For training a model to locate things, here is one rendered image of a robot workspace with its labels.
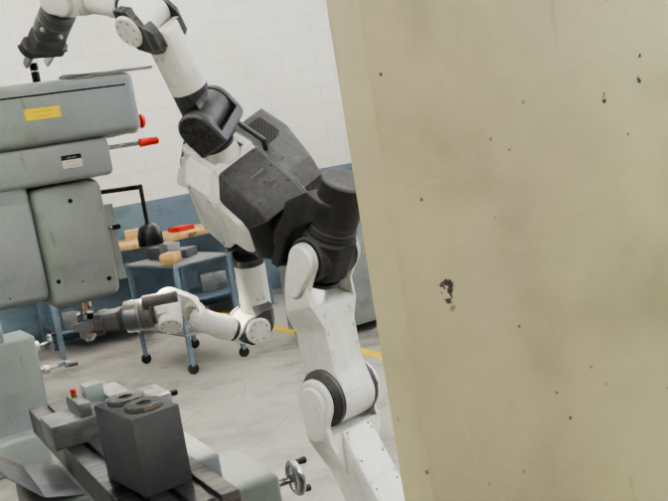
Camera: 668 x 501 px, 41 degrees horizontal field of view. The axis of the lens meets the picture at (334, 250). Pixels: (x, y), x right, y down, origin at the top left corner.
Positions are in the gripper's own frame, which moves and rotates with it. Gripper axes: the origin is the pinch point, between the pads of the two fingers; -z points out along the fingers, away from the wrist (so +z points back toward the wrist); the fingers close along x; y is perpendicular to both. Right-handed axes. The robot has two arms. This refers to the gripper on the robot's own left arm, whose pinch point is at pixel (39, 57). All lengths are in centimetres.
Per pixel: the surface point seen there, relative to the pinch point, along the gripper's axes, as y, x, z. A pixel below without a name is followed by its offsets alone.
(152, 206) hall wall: 219, 376, -543
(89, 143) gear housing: -25.7, 4.4, -3.8
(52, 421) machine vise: -78, -11, -62
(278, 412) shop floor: -68, 208, -275
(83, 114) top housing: -19.7, 3.8, 0.7
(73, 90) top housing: -14.1, 2.2, 3.7
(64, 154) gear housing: -26.3, -2.5, -6.1
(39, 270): -49, -14, -23
